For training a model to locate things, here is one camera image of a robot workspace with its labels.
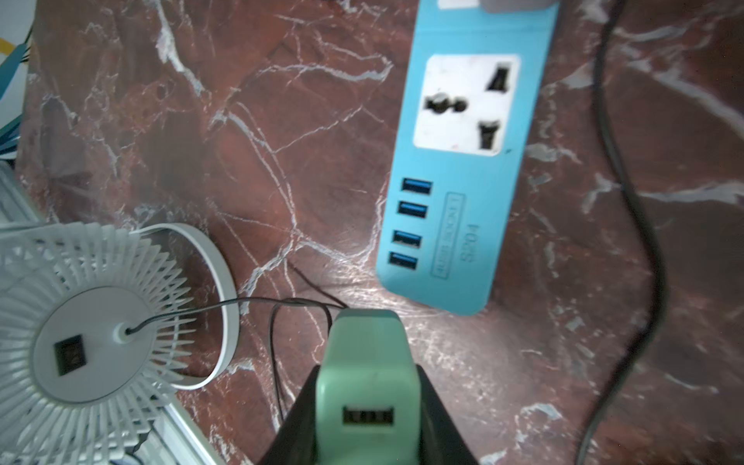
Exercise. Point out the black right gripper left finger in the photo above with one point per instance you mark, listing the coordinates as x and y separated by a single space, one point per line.
295 442

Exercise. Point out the white small desk fan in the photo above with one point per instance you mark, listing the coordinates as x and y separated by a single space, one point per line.
95 325

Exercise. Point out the green USB charger plug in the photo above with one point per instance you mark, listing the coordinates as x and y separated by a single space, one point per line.
368 392

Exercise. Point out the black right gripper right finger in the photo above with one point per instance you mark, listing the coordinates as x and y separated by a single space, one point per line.
440 441

